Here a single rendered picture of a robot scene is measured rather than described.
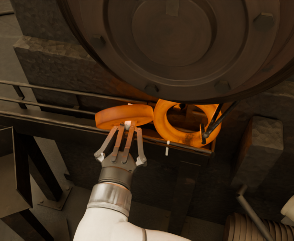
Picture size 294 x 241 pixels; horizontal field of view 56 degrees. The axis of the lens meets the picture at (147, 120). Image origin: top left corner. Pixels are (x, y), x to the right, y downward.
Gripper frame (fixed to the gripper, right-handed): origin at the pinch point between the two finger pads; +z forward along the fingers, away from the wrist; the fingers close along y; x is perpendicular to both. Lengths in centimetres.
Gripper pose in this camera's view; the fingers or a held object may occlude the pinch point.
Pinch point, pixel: (131, 116)
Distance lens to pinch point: 74.0
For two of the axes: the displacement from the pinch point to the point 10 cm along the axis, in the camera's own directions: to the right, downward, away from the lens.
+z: 1.6, -8.0, 5.8
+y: 9.8, 0.9, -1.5
